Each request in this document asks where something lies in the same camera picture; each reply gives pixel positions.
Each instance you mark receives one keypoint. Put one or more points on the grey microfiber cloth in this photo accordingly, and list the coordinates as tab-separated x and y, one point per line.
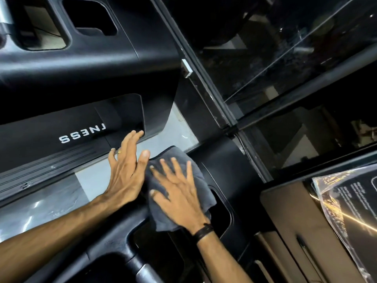
206	195

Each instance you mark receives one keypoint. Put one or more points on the black plastic trim panel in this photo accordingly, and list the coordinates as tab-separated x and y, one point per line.
88	64

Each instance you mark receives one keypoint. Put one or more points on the person's right middle finger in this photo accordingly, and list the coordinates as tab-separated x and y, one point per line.
168	170

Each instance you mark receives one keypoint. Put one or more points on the person's left thumb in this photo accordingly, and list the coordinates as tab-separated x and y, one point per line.
141	167

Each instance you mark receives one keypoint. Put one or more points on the person's left little finger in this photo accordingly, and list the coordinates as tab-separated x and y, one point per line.
112	159

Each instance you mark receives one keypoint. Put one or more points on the person's right little finger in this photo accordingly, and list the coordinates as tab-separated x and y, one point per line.
190	175

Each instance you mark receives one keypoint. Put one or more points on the clear plastic bag with sheet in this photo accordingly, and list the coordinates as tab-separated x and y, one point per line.
353	209

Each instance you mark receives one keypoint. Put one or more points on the black trim with opening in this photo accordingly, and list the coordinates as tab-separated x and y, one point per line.
229	162

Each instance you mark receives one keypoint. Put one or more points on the small dark glass pane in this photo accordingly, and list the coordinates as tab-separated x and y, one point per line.
309	138

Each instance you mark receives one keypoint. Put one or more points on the person's left middle finger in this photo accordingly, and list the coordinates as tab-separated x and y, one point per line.
129	145

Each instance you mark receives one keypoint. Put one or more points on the person's right thumb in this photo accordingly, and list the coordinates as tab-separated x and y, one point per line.
159	197

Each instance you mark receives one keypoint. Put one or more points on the person's left forearm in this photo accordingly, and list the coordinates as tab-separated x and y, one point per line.
59	232

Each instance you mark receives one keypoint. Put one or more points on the black lettered door sill plate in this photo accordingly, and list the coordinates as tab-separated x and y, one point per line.
44	135

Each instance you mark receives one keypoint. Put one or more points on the person's left hand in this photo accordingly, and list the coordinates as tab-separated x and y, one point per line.
125	179

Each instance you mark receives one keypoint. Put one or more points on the person's right forearm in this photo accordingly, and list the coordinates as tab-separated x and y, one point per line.
221	259

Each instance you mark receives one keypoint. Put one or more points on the white plastic clip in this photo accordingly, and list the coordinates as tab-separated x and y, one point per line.
186	68

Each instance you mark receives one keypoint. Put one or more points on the brown leather panel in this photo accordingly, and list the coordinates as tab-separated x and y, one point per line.
294	226

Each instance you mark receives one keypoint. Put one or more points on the large dark glass pane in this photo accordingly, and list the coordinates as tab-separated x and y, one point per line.
265	55

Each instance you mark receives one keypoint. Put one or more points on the person's right hand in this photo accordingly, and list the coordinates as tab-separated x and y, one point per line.
182	203

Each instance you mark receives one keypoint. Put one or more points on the black wristband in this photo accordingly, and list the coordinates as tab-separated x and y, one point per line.
203	231

